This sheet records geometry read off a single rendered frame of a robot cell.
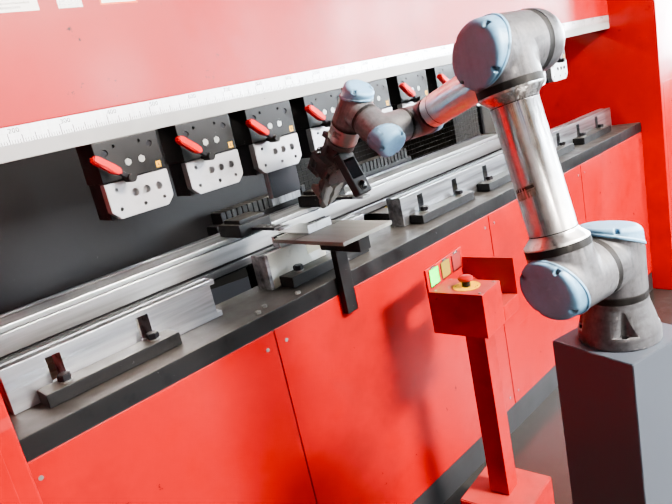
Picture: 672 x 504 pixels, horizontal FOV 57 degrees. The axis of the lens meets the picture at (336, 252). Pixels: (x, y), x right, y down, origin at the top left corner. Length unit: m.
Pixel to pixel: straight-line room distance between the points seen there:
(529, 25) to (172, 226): 1.32
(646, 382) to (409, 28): 1.29
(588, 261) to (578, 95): 2.44
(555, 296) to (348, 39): 1.04
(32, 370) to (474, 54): 1.01
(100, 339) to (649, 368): 1.08
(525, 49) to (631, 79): 2.33
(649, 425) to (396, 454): 0.83
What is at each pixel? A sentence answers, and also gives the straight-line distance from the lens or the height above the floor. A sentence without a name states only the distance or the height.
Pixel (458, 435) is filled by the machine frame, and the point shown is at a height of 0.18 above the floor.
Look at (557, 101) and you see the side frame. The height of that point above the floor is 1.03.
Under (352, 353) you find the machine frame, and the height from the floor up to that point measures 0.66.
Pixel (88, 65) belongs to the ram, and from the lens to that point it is 1.41.
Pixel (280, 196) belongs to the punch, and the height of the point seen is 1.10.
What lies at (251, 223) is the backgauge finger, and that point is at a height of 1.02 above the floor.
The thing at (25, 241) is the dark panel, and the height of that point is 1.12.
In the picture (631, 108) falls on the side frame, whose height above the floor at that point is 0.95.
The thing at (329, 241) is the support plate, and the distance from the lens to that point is 1.49.
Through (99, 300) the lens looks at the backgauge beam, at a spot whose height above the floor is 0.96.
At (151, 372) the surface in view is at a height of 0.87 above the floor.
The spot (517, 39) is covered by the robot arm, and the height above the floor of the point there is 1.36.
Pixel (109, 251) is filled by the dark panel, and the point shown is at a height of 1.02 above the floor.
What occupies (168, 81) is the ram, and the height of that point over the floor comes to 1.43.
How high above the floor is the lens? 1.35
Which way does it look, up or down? 15 degrees down
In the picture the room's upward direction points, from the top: 12 degrees counter-clockwise
